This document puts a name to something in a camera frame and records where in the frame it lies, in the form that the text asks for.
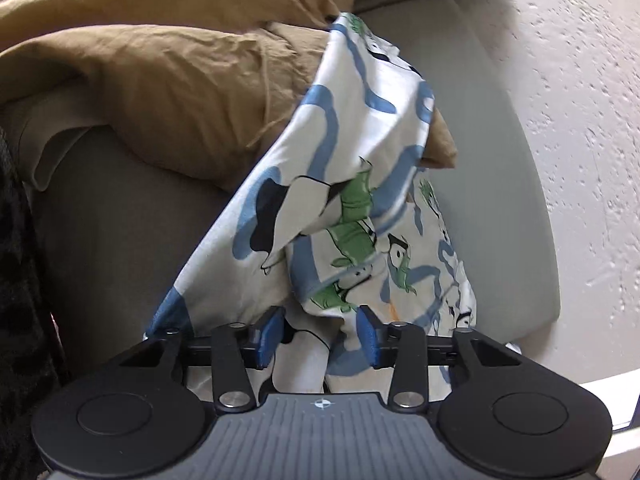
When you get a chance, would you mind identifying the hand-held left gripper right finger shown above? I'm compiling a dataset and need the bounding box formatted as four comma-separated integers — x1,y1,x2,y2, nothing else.
357,306,523,409

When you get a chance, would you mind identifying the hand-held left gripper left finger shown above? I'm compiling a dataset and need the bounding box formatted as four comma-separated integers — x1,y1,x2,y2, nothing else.
120,306,287,413

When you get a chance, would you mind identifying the tan garment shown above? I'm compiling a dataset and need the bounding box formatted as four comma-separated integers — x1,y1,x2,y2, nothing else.
0,0,458,196

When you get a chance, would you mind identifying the grey sofa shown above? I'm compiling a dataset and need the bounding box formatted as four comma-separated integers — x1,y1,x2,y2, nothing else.
27,0,562,366

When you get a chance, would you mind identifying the panda print white blue garment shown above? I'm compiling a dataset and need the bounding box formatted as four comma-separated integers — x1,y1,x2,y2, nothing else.
145,12,478,396

